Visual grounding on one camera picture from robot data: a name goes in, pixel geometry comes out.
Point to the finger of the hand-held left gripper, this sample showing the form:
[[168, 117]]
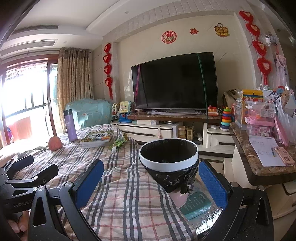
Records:
[[39, 176], [18, 164]]

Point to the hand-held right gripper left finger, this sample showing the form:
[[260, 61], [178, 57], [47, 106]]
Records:
[[90, 183]]

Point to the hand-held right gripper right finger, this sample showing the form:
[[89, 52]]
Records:
[[212, 183]]

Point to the person's left hand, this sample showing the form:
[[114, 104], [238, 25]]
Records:
[[20, 222]]

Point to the teal booklet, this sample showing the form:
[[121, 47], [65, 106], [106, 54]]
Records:
[[196, 204]]

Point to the red hanging cloth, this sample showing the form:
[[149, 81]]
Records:
[[22, 127]]

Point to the plaid blanket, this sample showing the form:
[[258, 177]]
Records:
[[129, 197]]

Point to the marble counter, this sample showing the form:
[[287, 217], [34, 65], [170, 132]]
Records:
[[249, 162]]

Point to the colourful children's book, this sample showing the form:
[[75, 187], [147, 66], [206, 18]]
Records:
[[97, 139]]

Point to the green pouch with white cap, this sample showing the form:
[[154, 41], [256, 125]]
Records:
[[120, 141]]

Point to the purple thermos bottle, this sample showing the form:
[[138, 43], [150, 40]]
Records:
[[70, 127]]

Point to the white paper sheet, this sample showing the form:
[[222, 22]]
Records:
[[263, 153]]

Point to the blue pen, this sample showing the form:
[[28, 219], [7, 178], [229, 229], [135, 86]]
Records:
[[273, 152]]

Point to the teal cloth furniture cover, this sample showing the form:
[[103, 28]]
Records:
[[90, 113]]

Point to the pink plastic storage box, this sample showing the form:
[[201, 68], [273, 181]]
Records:
[[259, 129]]

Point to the red toy telephone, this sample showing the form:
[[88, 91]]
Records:
[[213, 111]]

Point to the blue toy cash register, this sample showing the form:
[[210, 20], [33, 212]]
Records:
[[124, 118]]

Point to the white television cabinet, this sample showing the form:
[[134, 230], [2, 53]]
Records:
[[143, 132]]

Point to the black set-top box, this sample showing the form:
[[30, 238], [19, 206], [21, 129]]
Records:
[[167, 123]]

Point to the wooden television shelf board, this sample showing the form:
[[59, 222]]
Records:
[[173, 117]]

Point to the yellow white toy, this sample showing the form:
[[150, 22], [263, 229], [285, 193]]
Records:
[[115, 109]]

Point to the sliding glass balcony door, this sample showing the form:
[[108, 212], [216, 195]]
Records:
[[52, 92]]

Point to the toy phone board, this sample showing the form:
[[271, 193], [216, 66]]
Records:
[[126, 107]]

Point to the brown bag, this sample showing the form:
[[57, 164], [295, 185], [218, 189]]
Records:
[[231, 98]]

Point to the clear plastic storage box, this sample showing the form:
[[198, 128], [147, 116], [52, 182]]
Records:
[[261, 111]]

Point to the yellow picture book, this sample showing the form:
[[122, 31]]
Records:
[[253, 95]]

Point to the white plastic bag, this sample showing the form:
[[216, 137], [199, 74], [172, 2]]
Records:
[[286, 118]]

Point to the beige curtain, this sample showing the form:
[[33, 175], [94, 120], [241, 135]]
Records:
[[74, 81]]

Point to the black flat television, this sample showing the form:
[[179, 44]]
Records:
[[175, 81]]

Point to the ceiling air vent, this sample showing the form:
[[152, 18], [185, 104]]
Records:
[[37, 28], [30, 47]]

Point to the pink hanging clothes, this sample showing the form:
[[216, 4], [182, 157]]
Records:
[[281, 69]]

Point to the small red character sticker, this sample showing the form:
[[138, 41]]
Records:
[[194, 31]]

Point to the gold red figure sticker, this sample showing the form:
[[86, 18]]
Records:
[[221, 30]]

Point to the white security camera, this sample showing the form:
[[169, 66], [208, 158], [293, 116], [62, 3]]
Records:
[[268, 41]]

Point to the round red wall sticker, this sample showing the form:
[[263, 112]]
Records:
[[169, 37]]

